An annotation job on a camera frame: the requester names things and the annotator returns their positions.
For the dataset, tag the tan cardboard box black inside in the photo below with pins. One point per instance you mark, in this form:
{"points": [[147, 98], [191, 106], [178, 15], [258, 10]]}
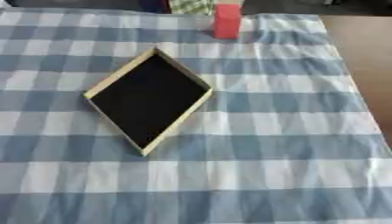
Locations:
{"points": [[148, 99]]}

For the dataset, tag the red rectangular block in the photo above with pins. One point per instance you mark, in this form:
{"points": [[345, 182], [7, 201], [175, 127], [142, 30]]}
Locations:
{"points": [[226, 22]]}

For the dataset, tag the dark blue object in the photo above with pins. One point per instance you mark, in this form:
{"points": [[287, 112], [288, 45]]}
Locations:
{"points": [[153, 5]]}

